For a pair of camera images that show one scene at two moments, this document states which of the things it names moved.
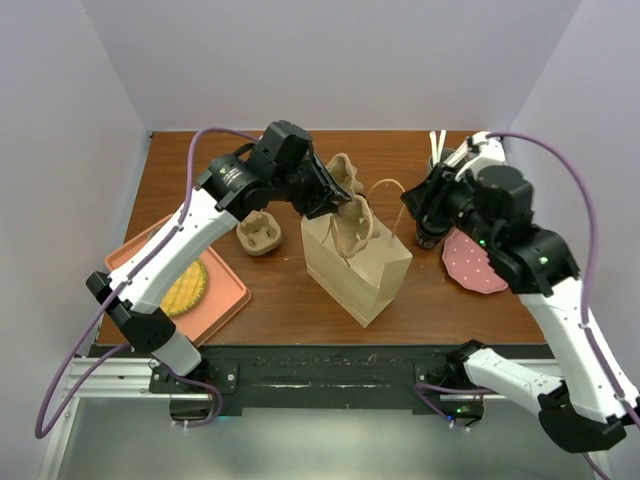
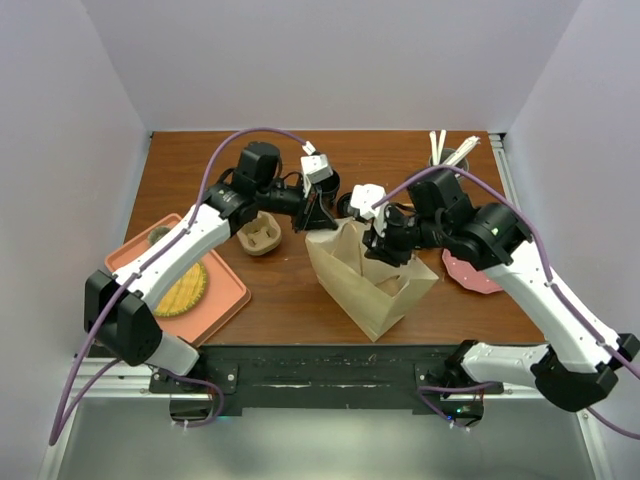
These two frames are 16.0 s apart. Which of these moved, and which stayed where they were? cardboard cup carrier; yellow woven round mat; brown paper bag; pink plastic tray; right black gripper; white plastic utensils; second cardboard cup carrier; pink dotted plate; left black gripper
Moved: left black gripper; cardboard cup carrier; right black gripper; brown paper bag
Stayed: second cardboard cup carrier; pink dotted plate; white plastic utensils; yellow woven round mat; pink plastic tray
